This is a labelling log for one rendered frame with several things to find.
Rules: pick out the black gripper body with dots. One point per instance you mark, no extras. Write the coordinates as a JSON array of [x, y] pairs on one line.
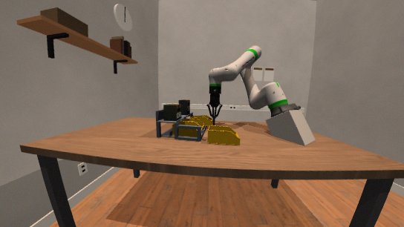
[[215, 98]]

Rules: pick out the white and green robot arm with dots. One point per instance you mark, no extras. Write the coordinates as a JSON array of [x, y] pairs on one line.
[[270, 95]]

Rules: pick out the grey metal shelf rack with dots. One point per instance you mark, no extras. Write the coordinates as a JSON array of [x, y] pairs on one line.
[[168, 133]]

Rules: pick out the yellow bin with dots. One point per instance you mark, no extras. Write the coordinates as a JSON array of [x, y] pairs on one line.
[[194, 120], [206, 120], [186, 132], [222, 135]]

